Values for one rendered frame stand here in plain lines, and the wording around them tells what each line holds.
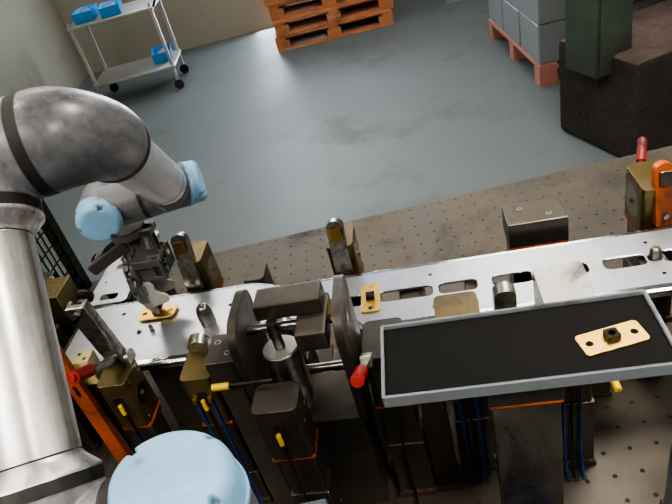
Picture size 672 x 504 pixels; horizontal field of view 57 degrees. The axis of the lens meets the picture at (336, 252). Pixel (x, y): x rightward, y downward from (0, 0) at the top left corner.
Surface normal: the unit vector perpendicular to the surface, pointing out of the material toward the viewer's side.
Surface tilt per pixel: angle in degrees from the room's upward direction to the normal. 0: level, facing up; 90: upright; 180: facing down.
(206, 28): 90
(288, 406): 0
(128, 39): 90
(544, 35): 90
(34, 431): 51
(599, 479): 0
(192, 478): 7
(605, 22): 90
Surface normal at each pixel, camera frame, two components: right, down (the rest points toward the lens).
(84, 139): 0.72, 0.16
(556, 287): -0.22, -0.80
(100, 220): 0.21, 0.53
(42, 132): 0.30, 0.01
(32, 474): 0.00, -0.86
